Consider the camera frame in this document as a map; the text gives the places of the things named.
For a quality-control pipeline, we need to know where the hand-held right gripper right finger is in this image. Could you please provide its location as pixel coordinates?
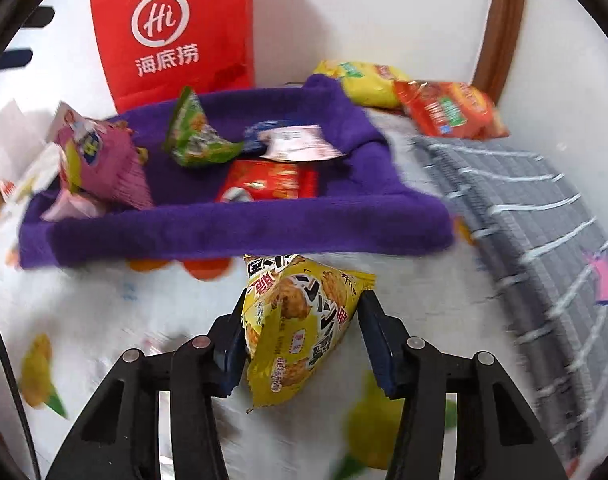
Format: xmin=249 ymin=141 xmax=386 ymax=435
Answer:
xmin=358 ymin=289 xmax=569 ymax=480

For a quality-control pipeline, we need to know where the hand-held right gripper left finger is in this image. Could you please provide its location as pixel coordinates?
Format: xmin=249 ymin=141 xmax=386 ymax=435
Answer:
xmin=45 ymin=310 xmax=248 ymax=480

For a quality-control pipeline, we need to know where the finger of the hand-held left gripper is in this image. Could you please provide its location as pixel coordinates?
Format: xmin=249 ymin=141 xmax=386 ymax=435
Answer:
xmin=19 ymin=6 xmax=54 ymax=26
xmin=0 ymin=49 xmax=34 ymax=70

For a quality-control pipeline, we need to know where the yellow triangular snack packet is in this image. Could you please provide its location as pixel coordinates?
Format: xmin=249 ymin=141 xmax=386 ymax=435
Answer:
xmin=241 ymin=254 xmax=377 ymax=413

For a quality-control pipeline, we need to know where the purple towel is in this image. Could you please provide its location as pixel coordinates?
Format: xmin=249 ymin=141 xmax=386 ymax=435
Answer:
xmin=16 ymin=74 xmax=455 ymax=268

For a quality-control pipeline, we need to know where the purple triangular snack packet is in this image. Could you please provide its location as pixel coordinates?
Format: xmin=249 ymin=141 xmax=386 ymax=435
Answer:
xmin=51 ymin=102 xmax=155 ymax=211

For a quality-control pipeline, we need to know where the pink peach snack packet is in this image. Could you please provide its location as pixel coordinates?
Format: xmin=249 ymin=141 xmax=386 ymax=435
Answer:
xmin=40 ymin=190 xmax=110 ymax=222

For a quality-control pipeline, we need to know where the red small snack packet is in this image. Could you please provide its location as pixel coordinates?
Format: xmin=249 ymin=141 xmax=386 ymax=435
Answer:
xmin=216 ymin=159 xmax=319 ymax=204

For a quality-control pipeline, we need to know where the green triangular snack packet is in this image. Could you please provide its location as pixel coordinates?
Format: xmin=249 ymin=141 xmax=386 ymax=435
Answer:
xmin=164 ymin=86 xmax=245 ymax=168

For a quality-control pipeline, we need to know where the white pink snack packet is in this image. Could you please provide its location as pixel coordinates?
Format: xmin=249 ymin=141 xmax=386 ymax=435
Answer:
xmin=261 ymin=125 xmax=345 ymax=162

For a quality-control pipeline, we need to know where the blue small snack packet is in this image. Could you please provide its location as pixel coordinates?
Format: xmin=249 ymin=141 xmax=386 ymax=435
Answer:
xmin=243 ymin=120 xmax=285 ymax=156

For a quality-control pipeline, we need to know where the white plastic shopping bag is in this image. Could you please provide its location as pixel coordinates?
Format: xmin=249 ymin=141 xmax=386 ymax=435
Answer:
xmin=0 ymin=99 xmax=67 ymax=201

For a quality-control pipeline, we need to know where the fruit print tablecloth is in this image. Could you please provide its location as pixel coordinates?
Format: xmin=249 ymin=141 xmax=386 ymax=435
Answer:
xmin=0 ymin=200 xmax=559 ymax=480

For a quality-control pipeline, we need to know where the red paper bag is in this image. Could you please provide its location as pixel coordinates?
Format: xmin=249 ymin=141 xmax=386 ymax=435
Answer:
xmin=89 ymin=0 xmax=256 ymax=115

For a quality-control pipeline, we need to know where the grey plaid cloth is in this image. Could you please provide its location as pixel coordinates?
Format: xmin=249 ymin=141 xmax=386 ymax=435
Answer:
xmin=409 ymin=135 xmax=608 ymax=476

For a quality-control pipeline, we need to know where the orange large snack bag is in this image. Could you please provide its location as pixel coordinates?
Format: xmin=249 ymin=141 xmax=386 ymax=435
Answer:
xmin=394 ymin=80 xmax=510 ymax=141

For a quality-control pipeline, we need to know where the yellow large snack bag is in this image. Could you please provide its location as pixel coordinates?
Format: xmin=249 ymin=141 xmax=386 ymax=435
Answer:
xmin=311 ymin=59 xmax=415 ymax=109

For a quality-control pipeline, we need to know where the black cable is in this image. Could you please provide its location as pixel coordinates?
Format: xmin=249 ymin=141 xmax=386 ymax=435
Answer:
xmin=0 ymin=292 xmax=37 ymax=480

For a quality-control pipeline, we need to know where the wooden door frame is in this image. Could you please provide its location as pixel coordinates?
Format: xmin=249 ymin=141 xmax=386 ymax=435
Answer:
xmin=471 ymin=0 xmax=528 ymax=103

